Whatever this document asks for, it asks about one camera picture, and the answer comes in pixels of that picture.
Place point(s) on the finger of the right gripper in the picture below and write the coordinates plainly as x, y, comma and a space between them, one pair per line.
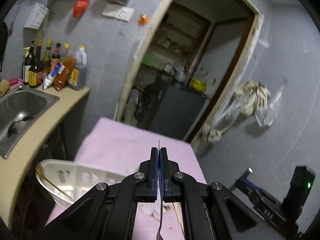
242, 183

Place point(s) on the red plastic bag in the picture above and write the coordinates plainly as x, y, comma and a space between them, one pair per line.
80, 8

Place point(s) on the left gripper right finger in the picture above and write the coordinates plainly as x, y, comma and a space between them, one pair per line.
208, 211

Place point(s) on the white wall socket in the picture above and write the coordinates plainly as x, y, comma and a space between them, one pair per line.
118, 12

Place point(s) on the wooden door frame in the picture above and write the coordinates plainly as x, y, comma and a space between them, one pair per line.
261, 9

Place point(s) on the pink floral tablecloth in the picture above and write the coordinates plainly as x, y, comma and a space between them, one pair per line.
121, 148

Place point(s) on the wooden chopstick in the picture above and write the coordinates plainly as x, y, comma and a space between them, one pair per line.
178, 211

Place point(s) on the dark grey cabinet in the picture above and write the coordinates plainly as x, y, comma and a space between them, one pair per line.
176, 111

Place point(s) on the gold spoon dark handle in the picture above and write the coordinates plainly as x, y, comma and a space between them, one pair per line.
39, 171

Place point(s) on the cream rubber gloves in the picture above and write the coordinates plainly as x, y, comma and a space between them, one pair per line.
254, 96

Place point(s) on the yellow bowl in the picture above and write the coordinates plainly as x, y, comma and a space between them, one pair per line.
197, 85

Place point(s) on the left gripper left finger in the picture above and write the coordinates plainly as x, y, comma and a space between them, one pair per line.
108, 212

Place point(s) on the orange spice packet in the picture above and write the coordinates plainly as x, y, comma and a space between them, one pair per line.
63, 75

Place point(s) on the clear hanging plastic bag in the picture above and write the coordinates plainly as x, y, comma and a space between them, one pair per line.
265, 116

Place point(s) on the large oil jug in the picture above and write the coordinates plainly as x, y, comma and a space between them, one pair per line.
77, 78

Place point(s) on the stainless steel sink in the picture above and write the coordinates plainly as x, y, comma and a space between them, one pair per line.
20, 108

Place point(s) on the white wall box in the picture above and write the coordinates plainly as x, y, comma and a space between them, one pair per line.
36, 16

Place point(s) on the orange wall hook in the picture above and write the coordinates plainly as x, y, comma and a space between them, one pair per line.
143, 19

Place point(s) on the aluminium cooking pot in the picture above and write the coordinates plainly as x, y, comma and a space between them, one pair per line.
180, 76

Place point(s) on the silver fork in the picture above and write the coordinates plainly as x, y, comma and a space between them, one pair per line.
160, 219

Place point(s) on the white plastic utensil holder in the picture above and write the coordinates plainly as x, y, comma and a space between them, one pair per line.
75, 179

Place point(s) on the dark soy sauce bottle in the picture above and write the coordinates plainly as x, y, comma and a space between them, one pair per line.
35, 75

